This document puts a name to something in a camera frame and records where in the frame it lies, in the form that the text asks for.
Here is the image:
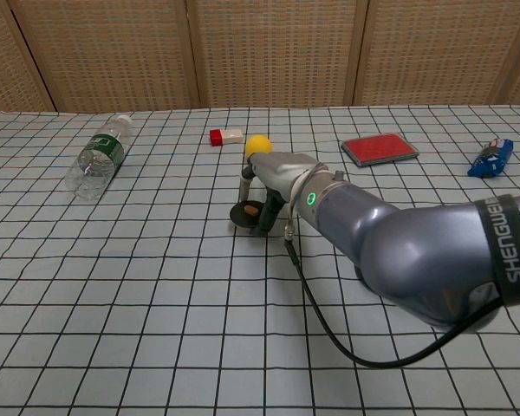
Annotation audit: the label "blue snack packet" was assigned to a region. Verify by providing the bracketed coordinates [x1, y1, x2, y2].
[466, 138, 514, 179]

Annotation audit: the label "blue checked tablecloth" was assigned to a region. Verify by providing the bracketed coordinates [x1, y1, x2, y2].
[0, 103, 520, 416]

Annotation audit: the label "black kettle lid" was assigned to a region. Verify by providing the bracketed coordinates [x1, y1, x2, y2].
[228, 199, 266, 229]

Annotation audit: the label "red and white block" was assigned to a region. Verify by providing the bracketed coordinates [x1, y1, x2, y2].
[209, 127, 245, 147]

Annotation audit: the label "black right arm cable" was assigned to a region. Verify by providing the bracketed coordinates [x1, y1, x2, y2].
[283, 166, 504, 370]

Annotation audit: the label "black printed arm strap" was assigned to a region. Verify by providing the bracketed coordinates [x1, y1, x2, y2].
[475, 193, 520, 305]

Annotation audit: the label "clear green-label water bottle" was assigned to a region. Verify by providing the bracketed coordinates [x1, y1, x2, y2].
[64, 114, 133, 203]

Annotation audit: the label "red flat pad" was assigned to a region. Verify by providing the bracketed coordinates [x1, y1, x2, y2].
[341, 133, 419, 168]

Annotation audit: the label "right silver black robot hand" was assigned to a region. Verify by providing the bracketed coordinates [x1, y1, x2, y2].
[240, 151, 326, 237]

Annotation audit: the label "yellow ball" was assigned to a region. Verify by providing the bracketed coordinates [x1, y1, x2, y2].
[244, 134, 273, 159]

